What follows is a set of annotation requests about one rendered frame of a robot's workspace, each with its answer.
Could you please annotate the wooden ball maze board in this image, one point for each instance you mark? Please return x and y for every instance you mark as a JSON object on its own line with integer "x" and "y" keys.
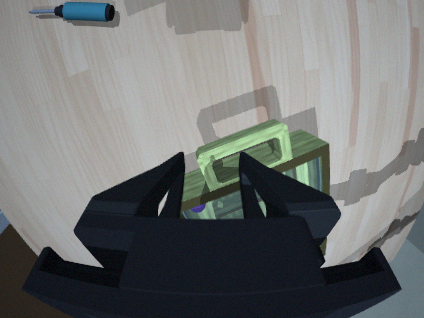
{"x": 309, "y": 163}

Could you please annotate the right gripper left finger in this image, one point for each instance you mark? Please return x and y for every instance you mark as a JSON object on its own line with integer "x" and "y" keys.
{"x": 142, "y": 194}

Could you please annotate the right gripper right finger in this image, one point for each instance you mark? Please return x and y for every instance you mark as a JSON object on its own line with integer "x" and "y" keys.
{"x": 285, "y": 197}

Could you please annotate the blue-handled screwdriver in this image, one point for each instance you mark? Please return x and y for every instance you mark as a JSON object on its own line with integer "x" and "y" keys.
{"x": 86, "y": 11}

